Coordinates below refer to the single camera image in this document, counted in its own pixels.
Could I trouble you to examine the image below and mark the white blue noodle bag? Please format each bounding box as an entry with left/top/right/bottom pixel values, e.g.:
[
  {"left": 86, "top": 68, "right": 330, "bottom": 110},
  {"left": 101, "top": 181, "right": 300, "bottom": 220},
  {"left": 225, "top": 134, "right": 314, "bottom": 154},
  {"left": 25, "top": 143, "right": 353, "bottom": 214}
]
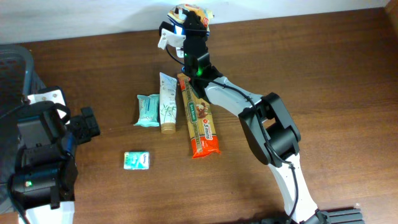
[{"left": 167, "top": 4, "right": 214, "bottom": 36}]

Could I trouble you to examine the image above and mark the white floral cream tube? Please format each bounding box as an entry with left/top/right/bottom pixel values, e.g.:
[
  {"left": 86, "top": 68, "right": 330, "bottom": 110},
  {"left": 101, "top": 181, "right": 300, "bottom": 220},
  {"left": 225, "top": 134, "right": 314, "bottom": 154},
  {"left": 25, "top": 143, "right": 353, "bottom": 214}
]
[{"left": 159, "top": 72, "right": 177, "bottom": 134}]

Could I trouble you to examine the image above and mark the teal pocket tissue pack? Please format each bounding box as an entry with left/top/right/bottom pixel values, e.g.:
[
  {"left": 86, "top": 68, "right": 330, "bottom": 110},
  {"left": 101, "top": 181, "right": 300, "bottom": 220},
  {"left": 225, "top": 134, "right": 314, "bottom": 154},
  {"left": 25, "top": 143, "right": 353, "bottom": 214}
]
[{"left": 123, "top": 151, "right": 150, "bottom": 170}]

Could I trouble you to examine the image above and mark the teal wet wipes pack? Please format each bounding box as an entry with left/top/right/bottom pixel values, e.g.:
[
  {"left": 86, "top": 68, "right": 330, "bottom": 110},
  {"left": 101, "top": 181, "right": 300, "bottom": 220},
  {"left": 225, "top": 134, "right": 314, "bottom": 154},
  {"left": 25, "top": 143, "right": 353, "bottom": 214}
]
[{"left": 134, "top": 94, "right": 160, "bottom": 128}]

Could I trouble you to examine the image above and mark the grey plastic mesh basket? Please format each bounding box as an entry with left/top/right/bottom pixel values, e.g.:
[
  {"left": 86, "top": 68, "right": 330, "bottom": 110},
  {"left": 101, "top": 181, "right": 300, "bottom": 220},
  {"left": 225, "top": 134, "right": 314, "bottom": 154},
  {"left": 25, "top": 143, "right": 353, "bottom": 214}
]
[{"left": 1, "top": 45, "right": 45, "bottom": 214}]

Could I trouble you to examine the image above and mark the orange spaghetti packet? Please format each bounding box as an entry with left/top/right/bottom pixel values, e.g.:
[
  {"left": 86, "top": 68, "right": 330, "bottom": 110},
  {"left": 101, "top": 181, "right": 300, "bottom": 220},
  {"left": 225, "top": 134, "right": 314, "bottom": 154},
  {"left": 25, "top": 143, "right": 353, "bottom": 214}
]
[{"left": 177, "top": 73, "right": 221, "bottom": 159}]

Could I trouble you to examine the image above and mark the black aluminium arm base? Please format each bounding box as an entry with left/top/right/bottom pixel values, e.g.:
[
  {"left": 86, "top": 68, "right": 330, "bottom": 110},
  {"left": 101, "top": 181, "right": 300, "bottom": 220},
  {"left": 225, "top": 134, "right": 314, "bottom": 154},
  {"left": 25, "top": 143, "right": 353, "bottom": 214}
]
[{"left": 248, "top": 207, "right": 366, "bottom": 224}]

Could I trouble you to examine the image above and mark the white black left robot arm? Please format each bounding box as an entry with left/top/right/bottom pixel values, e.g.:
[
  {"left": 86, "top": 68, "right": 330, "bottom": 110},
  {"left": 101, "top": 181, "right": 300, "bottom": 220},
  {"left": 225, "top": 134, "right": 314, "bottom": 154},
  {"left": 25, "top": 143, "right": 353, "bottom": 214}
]
[{"left": 6, "top": 101, "right": 101, "bottom": 223}]

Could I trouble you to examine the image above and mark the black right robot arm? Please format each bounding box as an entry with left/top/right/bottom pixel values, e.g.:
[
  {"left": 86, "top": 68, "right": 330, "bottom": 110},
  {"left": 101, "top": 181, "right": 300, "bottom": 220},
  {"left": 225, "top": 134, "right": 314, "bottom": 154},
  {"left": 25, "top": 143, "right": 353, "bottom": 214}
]
[{"left": 158, "top": 6, "right": 328, "bottom": 223}]

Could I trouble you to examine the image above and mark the white barcode scanner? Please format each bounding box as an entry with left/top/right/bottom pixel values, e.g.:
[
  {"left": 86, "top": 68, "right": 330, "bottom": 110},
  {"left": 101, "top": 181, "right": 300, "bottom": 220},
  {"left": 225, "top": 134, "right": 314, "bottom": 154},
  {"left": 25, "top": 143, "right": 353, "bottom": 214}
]
[{"left": 170, "top": 19, "right": 186, "bottom": 58}]

